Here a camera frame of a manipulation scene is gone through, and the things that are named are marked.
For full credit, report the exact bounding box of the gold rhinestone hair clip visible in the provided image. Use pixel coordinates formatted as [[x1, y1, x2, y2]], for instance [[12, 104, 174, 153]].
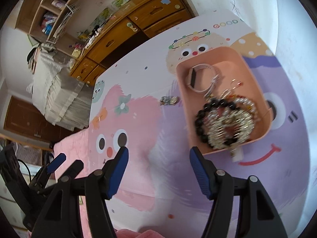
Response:
[[205, 108, 255, 150]]

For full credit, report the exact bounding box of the black bead bracelet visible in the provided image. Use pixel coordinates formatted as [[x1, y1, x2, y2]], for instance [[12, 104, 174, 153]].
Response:
[[194, 97, 248, 147]]

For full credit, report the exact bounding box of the white pearl bracelet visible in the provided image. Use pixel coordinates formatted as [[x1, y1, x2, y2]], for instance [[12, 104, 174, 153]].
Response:
[[233, 96, 260, 122]]

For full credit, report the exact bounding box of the silver bangle bracelet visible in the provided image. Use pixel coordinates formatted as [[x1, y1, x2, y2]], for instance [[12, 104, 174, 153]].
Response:
[[185, 63, 221, 94]]

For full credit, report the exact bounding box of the brown wooden door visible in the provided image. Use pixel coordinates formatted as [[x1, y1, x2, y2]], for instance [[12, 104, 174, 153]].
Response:
[[4, 97, 74, 143]]

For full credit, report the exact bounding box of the peach plastic tray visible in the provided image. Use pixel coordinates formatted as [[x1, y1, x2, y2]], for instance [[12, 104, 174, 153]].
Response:
[[176, 47, 272, 155]]

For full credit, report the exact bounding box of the cartoon printed table mat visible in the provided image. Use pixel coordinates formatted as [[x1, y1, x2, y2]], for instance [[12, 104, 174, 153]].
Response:
[[88, 10, 310, 237]]

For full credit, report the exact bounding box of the small gold earring pair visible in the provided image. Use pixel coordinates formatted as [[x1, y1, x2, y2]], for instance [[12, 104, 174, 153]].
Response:
[[159, 96, 179, 106]]

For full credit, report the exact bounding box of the wooden bookshelf hutch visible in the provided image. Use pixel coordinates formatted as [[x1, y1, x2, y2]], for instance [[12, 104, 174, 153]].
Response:
[[14, 0, 139, 58]]

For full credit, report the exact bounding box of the wooden desk with drawers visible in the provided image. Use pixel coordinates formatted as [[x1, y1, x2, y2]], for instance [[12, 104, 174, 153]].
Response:
[[70, 0, 192, 86]]

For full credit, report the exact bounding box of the clear ring with red charm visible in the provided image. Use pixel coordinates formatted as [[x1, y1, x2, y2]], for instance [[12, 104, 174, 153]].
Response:
[[229, 78, 244, 91]]

